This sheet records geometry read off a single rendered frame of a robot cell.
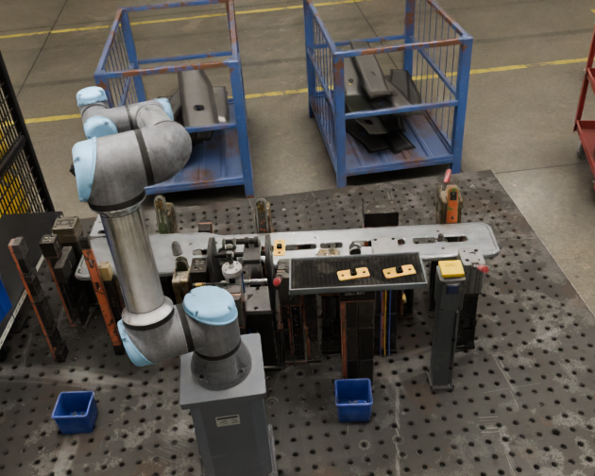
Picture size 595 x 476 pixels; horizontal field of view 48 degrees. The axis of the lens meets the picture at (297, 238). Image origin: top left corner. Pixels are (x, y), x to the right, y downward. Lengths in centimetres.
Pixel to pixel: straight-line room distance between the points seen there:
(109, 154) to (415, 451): 120
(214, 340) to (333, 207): 147
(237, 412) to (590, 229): 288
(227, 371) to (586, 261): 265
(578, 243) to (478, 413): 207
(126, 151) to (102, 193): 9
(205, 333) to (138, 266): 23
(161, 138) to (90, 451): 111
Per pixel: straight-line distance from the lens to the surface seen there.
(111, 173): 133
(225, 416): 169
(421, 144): 447
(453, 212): 232
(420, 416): 208
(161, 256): 224
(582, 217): 423
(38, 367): 244
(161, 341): 151
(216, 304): 152
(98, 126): 170
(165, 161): 133
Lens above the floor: 233
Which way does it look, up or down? 37 degrees down
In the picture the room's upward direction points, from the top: 4 degrees counter-clockwise
